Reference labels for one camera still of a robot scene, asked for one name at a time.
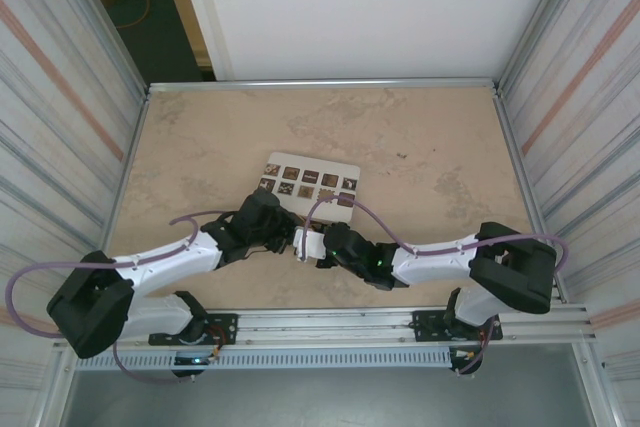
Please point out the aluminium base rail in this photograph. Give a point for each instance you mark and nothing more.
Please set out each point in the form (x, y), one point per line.
(325, 327)

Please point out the white board with brown pictures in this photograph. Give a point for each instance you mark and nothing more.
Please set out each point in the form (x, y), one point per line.
(312, 179)

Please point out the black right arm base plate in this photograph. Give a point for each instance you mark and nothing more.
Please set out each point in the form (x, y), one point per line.
(430, 324)

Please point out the wooden door frame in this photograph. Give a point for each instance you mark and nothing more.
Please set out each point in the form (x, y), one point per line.
(185, 7)

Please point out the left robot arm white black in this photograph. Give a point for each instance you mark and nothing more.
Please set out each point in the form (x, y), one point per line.
(165, 257)

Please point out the aluminium table edge bar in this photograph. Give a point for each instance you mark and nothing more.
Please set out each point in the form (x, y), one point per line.
(320, 84)

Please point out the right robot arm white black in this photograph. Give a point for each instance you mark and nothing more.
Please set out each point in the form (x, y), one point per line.
(450, 257)

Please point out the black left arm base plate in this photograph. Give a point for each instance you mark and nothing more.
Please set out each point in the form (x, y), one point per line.
(220, 327)

